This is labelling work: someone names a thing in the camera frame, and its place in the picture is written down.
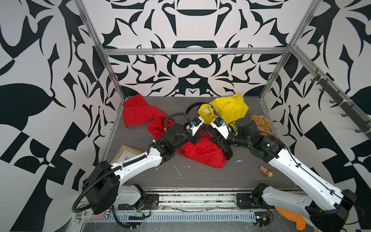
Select black belt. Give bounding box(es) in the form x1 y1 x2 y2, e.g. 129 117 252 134
205 131 233 160
185 102 219 116

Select red trousers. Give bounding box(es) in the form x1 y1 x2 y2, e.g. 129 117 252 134
122 94 227 169

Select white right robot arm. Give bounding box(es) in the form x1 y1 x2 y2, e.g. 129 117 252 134
206 117 357 232

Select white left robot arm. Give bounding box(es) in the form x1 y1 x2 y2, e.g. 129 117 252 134
71 113 204 214

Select black belt in yellow trousers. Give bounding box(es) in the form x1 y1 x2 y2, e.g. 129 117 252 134
185 102 219 116

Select yellow trousers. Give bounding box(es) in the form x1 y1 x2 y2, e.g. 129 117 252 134
198 93 249 124

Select brown teddy bear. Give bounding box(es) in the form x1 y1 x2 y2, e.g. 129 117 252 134
250 115 277 136

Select small colourful toy figure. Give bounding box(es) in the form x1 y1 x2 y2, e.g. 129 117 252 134
260 166 273 177

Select framed picture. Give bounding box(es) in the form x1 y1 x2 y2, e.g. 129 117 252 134
111 145 142 164

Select orange plush fish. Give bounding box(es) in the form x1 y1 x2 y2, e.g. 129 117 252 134
274 206 306 231

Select striped printed bag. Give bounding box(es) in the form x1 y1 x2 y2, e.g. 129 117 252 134
76 210 110 220

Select black coat hook rack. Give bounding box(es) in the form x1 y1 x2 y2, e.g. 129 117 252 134
311 68 371 140

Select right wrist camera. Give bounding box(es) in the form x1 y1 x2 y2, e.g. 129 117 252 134
210 117 230 139

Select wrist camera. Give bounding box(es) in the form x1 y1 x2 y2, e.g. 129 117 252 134
210 117 230 139
186 116 204 137

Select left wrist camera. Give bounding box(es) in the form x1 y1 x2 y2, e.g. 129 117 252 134
186 116 204 137

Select white cable duct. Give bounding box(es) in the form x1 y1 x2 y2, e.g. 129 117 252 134
83 211 257 223

